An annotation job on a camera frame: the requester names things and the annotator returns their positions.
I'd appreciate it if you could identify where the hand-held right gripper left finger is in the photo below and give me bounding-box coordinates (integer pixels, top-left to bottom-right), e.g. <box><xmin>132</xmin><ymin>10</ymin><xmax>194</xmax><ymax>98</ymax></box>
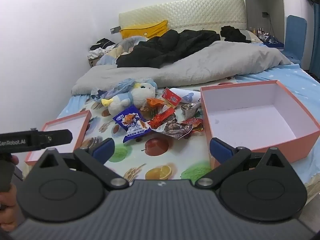
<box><xmin>32</xmin><ymin>138</ymin><xmax>129</xmax><ymax>189</ymax></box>

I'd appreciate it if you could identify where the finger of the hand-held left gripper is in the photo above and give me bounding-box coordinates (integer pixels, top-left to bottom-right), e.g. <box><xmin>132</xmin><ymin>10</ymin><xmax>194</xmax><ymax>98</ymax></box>
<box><xmin>26</xmin><ymin>129</ymin><xmax>73</xmax><ymax>151</ymax></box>

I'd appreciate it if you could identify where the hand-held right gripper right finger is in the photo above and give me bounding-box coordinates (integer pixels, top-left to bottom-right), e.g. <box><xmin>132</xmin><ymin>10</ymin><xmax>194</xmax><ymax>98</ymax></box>
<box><xmin>196</xmin><ymin>138</ymin><xmax>293</xmax><ymax>189</ymax></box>

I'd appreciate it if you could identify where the blue snack packet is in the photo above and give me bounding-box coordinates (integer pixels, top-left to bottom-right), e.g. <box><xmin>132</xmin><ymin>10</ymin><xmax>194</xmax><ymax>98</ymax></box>
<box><xmin>112</xmin><ymin>106</ymin><xmax>152</xmax><ymax>144</ymax></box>

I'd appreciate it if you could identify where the pink cardboard box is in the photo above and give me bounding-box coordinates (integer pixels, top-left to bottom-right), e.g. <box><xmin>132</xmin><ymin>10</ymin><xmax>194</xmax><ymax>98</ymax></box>
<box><xmin>200</xmin><ymin>80</ymin><xmax>320</xmax><ymax>170</ymax></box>

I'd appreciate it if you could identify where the brown silver snack packet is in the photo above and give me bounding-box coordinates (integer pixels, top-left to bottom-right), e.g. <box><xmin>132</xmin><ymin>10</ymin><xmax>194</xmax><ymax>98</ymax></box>
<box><xmin>157</xmin><ymin>119</ymin><xmax>193</xmax><ymax>140</ymax></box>

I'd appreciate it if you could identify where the small candy box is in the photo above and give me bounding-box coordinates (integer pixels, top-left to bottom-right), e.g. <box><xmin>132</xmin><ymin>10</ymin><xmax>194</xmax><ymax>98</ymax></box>
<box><xmin>181</xmin><ymin>102</ymin><xmax>201</xmax><ymax>118</ymax></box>

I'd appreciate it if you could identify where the orange snack packet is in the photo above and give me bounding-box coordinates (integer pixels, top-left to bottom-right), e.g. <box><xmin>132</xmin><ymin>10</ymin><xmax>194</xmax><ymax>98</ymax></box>
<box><xmin>146</xmin><ymin>97</ymin><xmax>165</xmax><ymax>109</ymax></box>

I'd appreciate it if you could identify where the red topped clear snack packet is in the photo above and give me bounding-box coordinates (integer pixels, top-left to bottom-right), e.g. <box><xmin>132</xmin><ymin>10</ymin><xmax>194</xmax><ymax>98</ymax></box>
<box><xmin>162</xmin><ymin>87</ymin><xmax>182</xmax><ymax>109</ymax></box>

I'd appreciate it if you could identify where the person's left hand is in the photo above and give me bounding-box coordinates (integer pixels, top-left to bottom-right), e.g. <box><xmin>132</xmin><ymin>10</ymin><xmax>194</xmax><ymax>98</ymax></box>
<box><xmin>0</xmin><ymin>156</ymin><xmax>20</xmax><ymax>232</ymax></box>

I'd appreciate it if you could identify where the pink box lid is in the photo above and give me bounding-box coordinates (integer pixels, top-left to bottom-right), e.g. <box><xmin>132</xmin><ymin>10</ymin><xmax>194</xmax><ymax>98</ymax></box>
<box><xmin>24</xmin><ymin>110</ymin><xmax>92</xmax><ymax>166</ymax></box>

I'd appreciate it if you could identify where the small red yellow snack packet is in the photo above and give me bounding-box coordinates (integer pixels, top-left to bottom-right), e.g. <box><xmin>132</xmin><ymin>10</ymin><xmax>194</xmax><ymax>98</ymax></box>
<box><xmin>180</xmin><ymin>117</ymin><xmax>204</xmax><ymax>132</ymax></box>

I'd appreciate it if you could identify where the fruit printed bed sheet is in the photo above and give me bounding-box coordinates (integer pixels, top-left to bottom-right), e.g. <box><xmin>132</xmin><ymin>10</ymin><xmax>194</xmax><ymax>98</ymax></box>
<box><xmin>56</xmin><ymin>79</ymin><xmax>213</xmax><ymax>180</ymax></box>

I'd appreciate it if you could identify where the blue white plush penguin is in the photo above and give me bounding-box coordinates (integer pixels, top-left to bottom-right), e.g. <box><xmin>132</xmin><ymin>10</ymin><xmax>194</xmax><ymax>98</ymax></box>
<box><xmin>101</xmin><ymin>79</ymin><xmax>158</xmax><ymax>115</ymax></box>

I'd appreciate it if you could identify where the light blue plastic bag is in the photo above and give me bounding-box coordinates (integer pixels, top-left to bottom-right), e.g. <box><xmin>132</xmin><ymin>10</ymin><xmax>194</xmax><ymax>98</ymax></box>
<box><xmin>90</xmin><ymin>78</ymin><xmax>135</xmax><ymax>103</ymax></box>

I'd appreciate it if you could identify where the large red snack packet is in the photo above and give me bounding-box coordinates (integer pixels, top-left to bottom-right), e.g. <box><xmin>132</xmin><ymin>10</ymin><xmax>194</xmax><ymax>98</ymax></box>
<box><xmin>149</xmin><ymin>107</ymin><xmax>176</xmax><ymax>128</ymax></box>

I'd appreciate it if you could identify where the white tissue roll blue heart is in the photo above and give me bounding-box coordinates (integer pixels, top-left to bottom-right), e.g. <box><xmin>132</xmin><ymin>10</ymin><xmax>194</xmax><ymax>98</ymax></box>
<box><xmin>169</xmin><ymin>87</ymin><xmax>202</xmax><ymax>103</ymax></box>

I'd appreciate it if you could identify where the grey blanket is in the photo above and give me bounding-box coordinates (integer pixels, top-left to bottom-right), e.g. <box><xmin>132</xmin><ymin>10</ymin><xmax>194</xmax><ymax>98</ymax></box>
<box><xmin>71</xmin><ymin>40</ymin><xmax>299</xmax><ymax>97</ymax></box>

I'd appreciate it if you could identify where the light blue cartoon blanket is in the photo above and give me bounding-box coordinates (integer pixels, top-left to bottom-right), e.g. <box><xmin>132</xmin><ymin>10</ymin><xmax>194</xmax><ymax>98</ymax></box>
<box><xmin>96</xmin><ymin>36</ymin><xmax>148</xmax><ymax>67</ymax></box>

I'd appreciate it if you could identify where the pile of clothes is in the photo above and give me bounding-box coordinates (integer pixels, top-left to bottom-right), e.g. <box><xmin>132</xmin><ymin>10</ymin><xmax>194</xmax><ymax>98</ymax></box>
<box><xmin>87</xmin><ymin>38</ymin><xmax>117</xmax><ymax>59</ymax></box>

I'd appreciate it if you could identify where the black jacket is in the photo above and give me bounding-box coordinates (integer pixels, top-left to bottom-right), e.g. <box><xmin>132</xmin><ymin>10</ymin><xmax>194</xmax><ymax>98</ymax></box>
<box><xmin>116</xmin><ymin>29</ymin><xmax>222</xmax><ymax>68</ymax></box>

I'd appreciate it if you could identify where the black cloth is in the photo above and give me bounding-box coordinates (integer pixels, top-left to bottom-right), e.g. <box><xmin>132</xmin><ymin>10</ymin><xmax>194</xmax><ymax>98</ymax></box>
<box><xmin>220</xmin><ymin>25</ymin><xmax>252</xmax><ymax>43</ymax></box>

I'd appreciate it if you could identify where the grey white pillow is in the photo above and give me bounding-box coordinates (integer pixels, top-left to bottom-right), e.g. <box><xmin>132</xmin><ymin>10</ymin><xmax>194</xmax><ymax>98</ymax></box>
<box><xmin>240</xmin><ymin>29</ymin><xmax>263</xmax><ymax>43</ymax></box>

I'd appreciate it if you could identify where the yellow pillow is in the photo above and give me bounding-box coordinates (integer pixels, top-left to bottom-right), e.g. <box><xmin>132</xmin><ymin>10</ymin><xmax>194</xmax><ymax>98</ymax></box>
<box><xmin>119</xmin><ymin>20</ymin><xmax>169</xmax><ymax>40</ymax></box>

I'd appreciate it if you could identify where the row of small bottles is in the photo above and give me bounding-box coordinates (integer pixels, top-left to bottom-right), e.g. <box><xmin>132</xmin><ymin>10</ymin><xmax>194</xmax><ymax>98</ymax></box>
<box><xmin>249</xmin><ymin>27</ymin><xmax>266</xmax><ymax>37</ymax></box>

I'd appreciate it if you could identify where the blue chair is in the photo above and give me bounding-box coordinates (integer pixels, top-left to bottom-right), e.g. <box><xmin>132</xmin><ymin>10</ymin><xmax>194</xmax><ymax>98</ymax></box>
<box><xmin>285</xmin><ymin>15</ymin><xmax>308</xmax><ymax>68</ymax></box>

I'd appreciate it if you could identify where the cream quilted headboard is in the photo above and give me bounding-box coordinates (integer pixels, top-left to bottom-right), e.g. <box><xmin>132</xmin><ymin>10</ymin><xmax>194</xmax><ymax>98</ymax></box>
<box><xmin>118</xmin><ymin>0</ymin><xmax>247</xmax><ymax>34</ymax></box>

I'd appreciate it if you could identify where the blue curtain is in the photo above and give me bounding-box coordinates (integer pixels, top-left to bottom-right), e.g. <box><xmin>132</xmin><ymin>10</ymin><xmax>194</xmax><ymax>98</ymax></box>
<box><xmin>309</xmin><ymin>0</ymin><xmax>320</xmax><ymax>78</ymax></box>

